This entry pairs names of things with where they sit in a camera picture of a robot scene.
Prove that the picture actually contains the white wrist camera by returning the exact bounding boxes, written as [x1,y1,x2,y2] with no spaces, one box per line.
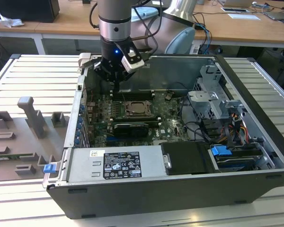
[120,47,145,71]

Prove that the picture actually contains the grey laptop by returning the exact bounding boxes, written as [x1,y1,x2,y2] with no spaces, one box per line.
[264,10,284,21]

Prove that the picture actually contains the metal rear port block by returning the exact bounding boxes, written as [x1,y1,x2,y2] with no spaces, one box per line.
[86,101,97,123]

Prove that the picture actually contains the green RAM stick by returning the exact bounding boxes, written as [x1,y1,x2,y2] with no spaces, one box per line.
[0,154,35,160]

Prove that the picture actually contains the blue plastic latch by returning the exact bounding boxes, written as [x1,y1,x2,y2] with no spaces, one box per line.
[44,164,56,175]

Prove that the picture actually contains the crumpled white paper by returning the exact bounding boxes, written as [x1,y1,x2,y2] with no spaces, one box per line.
[0,13,25,28]

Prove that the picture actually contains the white paper sheet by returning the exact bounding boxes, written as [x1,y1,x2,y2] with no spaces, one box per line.
[228,13,261,21]

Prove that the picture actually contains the desk cable hatch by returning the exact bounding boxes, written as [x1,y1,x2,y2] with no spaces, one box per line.
[221,7,248,13]

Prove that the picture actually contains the green motherboard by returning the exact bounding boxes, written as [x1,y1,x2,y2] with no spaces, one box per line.
[86,91,192,147]

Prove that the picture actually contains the grey plastic case latch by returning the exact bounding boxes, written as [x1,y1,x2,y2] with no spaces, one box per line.
[78,52,92,70]

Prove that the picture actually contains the black open PC case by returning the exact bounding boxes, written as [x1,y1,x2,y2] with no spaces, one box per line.
[43,52,284,220]

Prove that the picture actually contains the hard disk in blue carrier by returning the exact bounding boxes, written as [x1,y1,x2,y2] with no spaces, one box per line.
[209,145,262,172]

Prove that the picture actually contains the silver power supply unit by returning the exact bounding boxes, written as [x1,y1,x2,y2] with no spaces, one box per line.
[67,145,171,183]

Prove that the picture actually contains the wooden desk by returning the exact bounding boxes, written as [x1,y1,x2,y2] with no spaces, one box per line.
[0,0,284,56]

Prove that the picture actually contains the black box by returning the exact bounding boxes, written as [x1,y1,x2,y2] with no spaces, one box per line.
[0,0,60,24]

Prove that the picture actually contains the grey metal disk bay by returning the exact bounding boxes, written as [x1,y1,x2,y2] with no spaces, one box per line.
[186,64,248,121]

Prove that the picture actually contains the black graphics card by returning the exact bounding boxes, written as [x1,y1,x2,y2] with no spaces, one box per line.
[114,122,149,138]

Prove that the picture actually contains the yellow red wire bundle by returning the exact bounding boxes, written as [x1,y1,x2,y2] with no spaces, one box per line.
[229,113,249,144]

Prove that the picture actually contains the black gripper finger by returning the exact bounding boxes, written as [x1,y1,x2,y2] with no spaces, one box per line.
[116,70,136,93]
[93,60,118,93]

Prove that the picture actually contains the grey parts rack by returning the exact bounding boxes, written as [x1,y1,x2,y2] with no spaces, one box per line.
[0,96,71,183]

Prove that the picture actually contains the beige cardboard box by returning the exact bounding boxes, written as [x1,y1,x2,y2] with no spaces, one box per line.
[223,0,251,8]

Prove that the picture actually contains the black plastic shroud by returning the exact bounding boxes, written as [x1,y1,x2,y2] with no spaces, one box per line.
[160,140,220,176]

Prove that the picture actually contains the CPU socket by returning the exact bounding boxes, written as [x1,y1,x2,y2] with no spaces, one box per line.
[124,100,157,118]

